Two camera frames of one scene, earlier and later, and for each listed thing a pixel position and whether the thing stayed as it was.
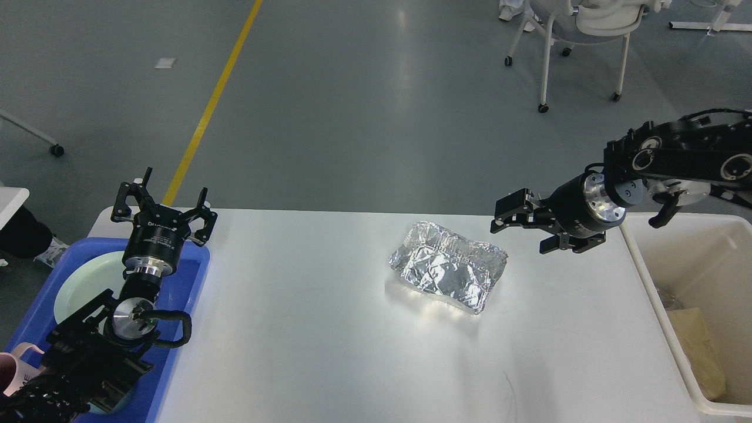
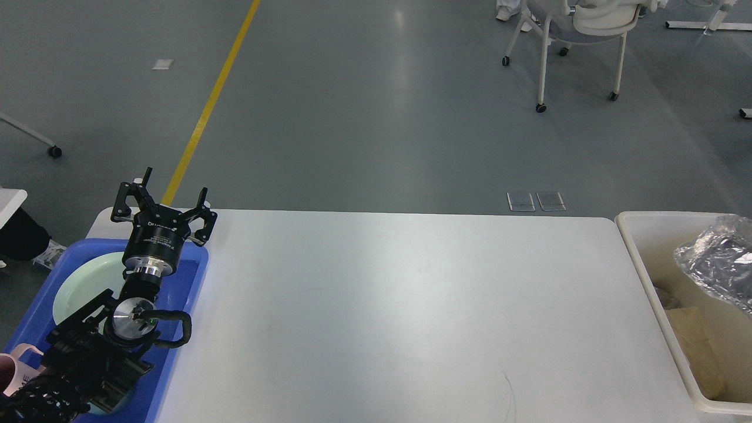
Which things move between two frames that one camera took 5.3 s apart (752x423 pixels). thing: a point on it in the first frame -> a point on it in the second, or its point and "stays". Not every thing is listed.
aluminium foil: (460, 269) -> (719, 260)
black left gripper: (156, 239) stays
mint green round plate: (89, 281) stays
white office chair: (568, 22) stays
